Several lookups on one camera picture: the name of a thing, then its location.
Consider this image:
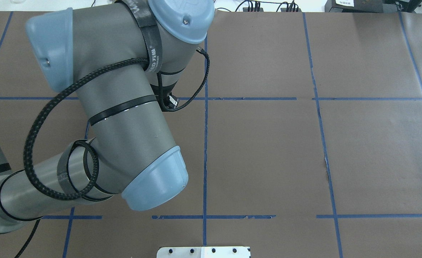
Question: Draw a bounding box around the black power strip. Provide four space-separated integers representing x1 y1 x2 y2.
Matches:
242 1 266 13
278 1 302 13

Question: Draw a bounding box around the white metal mounting plate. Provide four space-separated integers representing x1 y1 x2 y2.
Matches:
157 246 251 258

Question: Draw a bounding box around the black box with white label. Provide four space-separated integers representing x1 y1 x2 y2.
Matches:
324 0 370 13

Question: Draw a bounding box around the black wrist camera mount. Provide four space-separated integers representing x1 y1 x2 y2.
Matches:
164 92 180 113

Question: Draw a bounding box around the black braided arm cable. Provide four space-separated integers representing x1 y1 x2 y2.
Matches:
23 47 211 202

